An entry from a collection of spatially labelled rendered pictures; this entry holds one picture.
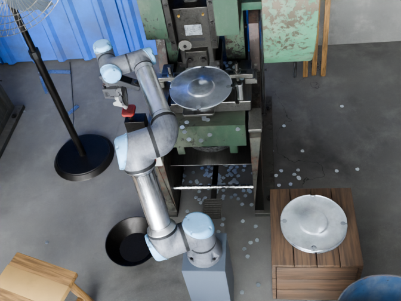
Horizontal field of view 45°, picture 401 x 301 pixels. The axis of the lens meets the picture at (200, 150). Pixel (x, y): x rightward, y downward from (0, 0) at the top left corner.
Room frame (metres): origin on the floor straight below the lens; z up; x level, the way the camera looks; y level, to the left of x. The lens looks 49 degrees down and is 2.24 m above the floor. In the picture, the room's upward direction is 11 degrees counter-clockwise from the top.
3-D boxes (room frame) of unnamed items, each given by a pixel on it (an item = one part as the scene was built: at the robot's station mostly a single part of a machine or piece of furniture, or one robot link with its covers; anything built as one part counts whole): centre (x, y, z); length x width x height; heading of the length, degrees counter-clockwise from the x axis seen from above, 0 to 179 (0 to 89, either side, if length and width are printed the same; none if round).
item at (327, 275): (1.11, -0.43, 0.18); 0.40 x 0.38 x 0.35; 168
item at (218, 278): (1.02, 0.06, 0.23); 0.18 x 0.18 x 0.45; 78
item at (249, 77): (1.75, -0.25, 0.76); 0.17 x 0.06 x 0.10; 78
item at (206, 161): (1.80, -0.09, 0.31); 0.43 x 0.42 x 0.01; 78
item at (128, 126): (1.63, 0.27, 0.62); 0.10 x 0.06 x 0.20; 78
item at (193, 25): (1.75, -0.07, 1.04); 0.17 x 0.15 x 0.30; 168
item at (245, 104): (1.79, -0.08, 0.68); 0.45 x 0.30 x 0.06; 78
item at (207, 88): (1.66, -0.06, 0.78); 0.29 x 0.29 x 0.01
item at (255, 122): (1.87, -0.38, 0.45); 0.92 x 0.12 x 0.90; 168
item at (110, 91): (1.64, 0.32, 0.92); 0.09 x 0.08 x 0.12; 78
